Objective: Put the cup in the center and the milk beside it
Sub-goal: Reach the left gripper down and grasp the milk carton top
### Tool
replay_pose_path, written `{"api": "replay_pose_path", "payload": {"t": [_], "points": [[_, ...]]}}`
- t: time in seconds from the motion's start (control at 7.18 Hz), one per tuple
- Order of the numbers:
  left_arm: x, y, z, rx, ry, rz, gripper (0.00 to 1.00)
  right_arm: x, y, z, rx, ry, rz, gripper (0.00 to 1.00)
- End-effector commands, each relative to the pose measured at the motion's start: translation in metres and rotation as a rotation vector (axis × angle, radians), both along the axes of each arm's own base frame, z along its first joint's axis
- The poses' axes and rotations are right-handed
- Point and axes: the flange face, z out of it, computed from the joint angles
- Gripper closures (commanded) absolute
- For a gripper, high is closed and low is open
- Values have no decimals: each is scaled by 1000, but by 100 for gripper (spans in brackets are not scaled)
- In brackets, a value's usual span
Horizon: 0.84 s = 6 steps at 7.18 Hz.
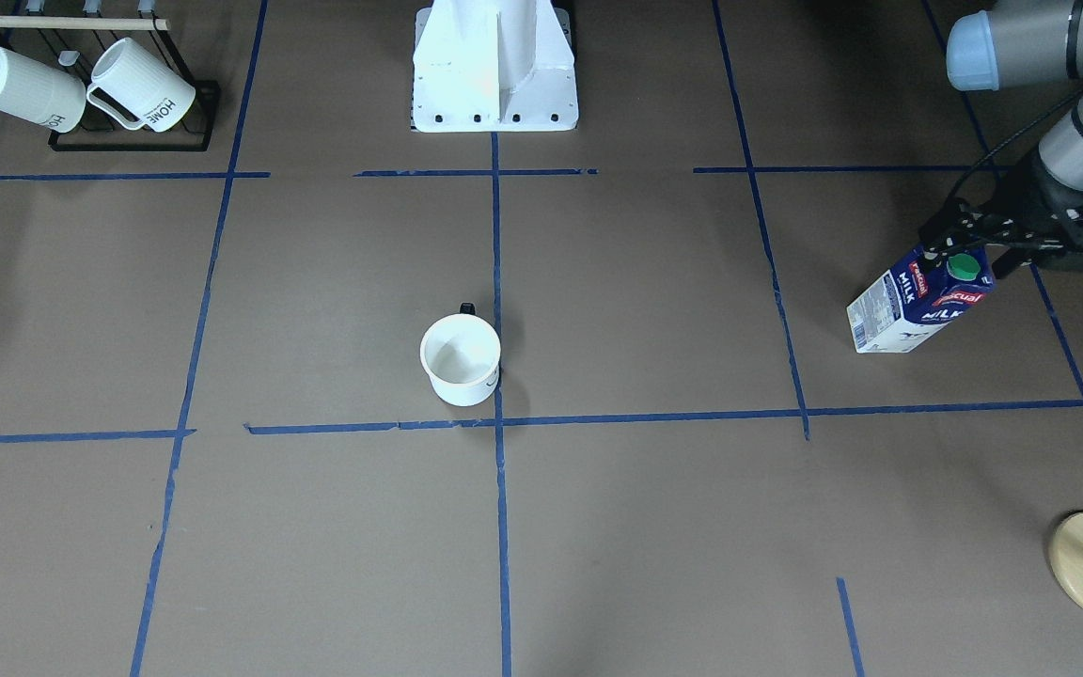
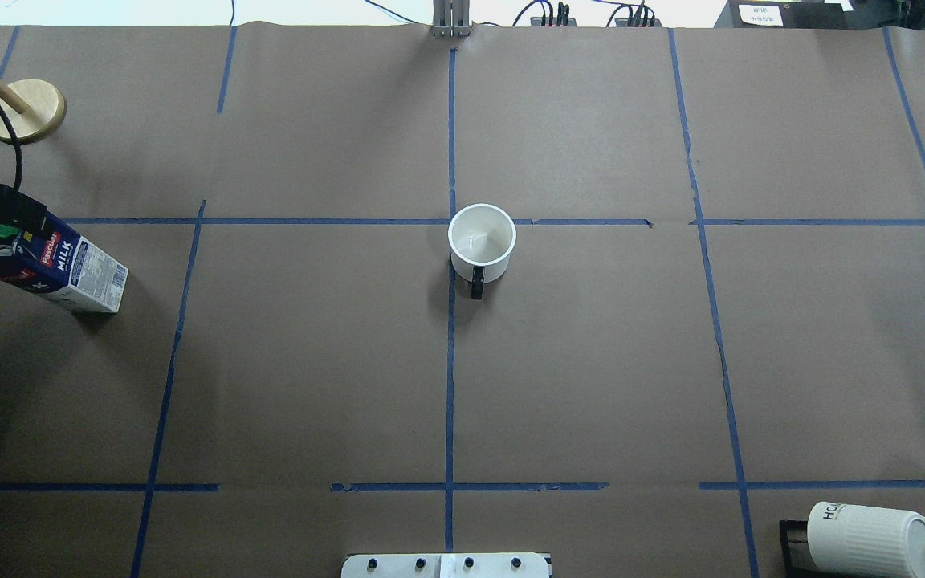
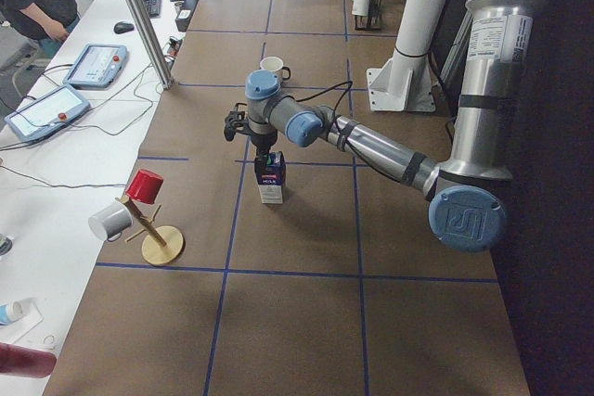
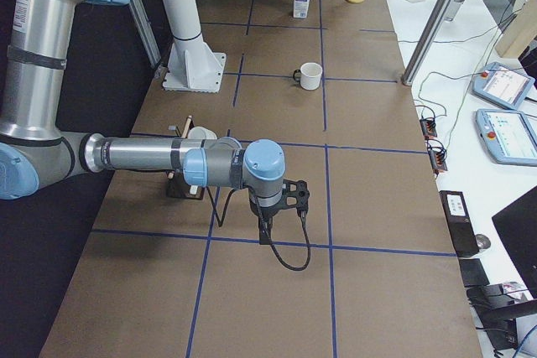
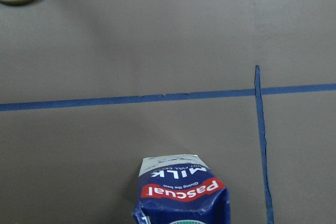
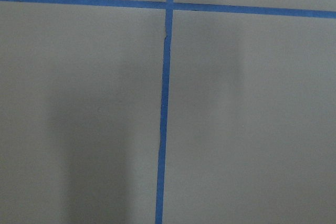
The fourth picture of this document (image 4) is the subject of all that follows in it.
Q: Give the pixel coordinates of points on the white cup on rack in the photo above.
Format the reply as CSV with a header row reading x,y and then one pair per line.
x,y
201,133

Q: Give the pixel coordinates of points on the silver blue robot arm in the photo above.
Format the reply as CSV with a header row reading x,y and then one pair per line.
x,y
107,78

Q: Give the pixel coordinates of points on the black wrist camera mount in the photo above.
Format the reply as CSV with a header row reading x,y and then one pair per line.
x,y
295,194

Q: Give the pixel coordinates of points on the teach pendant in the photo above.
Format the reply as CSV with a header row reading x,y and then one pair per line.
x,y
502,86
507,136

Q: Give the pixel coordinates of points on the white camera pole with base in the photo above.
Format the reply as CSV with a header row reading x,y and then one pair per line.
x,y
192,65

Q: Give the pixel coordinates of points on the black power adapter box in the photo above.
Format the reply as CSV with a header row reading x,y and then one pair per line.
x,y
459,223

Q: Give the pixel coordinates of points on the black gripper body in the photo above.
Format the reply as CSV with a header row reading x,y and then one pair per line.
x,y
265,210

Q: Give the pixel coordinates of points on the aluminium frame post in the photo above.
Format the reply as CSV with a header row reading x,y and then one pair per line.
x,y
426,40

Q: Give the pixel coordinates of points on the far teach pendant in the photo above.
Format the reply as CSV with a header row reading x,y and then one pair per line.
x,y
502,86

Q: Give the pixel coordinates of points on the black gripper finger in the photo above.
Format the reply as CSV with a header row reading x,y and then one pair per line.
x,y
265,228

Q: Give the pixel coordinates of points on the white mug black handle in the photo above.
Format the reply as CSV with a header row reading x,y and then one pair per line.
x,y
309,76

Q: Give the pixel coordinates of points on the near teach pendant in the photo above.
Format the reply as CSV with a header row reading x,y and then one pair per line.
x,y
507,136

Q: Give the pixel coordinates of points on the black cup rack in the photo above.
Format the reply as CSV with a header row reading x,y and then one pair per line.
x,y
176,186

